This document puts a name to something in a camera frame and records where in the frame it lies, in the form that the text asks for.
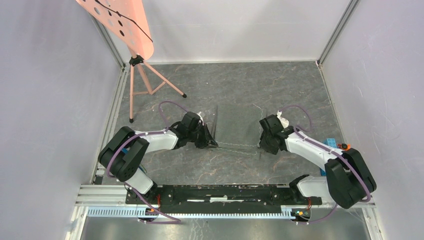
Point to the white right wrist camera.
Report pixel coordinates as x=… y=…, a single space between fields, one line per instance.
x=284 y=122

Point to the blue toy brick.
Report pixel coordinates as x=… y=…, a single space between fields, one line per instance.
x=331 y=143

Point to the orange toy piece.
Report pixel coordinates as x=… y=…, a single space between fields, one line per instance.
x=344 y=146

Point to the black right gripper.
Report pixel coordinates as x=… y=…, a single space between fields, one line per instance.
x=269 y=149

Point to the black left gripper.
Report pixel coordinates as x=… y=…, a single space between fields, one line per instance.
x=207 y=141

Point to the grey cloth napkin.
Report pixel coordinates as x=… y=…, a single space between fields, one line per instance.
x=237 y=130

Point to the pink music stand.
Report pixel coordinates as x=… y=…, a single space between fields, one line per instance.
x=127 y=20

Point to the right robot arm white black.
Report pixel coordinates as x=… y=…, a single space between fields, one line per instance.
x=348 y=179

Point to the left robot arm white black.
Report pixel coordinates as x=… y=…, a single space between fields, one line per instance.
x=123 y=154

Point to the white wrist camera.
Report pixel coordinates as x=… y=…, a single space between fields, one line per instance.
x=284 y=122
x=201 y=116

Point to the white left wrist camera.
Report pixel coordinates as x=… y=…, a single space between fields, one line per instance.
x=201 y=116

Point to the blue flat toy plate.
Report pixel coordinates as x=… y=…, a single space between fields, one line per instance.
x=322 y=172

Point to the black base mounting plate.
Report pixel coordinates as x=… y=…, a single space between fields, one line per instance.
x=227 y=199

